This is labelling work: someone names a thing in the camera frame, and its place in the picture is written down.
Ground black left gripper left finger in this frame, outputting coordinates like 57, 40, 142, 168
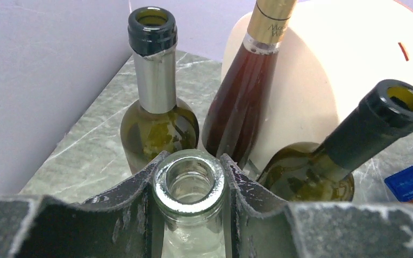
0, 152, 168, 257

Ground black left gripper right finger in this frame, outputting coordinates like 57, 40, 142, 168
220, 155, 413, 257

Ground green wine bottle white label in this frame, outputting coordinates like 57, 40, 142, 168
257, 79, 413, 202

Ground clear glass bottle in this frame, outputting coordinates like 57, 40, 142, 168
153, 149, 226, 257

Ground green wine bottle brown label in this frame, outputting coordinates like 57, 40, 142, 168
120, 6, 200, 173

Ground dark wine bottle cream label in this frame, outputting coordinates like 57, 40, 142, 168
202, 1, 296, 168

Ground blue bottle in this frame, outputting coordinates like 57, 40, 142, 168
384, 165, 413, 202

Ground cream cylindrical container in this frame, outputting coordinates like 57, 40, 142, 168
220, 0, 413, 175

